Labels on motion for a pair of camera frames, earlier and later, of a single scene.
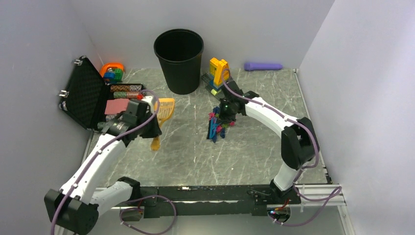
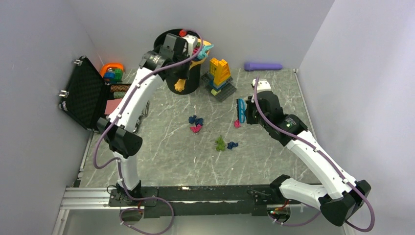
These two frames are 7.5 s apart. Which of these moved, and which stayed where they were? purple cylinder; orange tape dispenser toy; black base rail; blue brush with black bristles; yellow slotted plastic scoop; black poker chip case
Moved: blue brush with black bristles; yellow slotted plastic scoop
Stayed: black base rail; orange tape dispenser toy; purple cylinder; black poker chip case
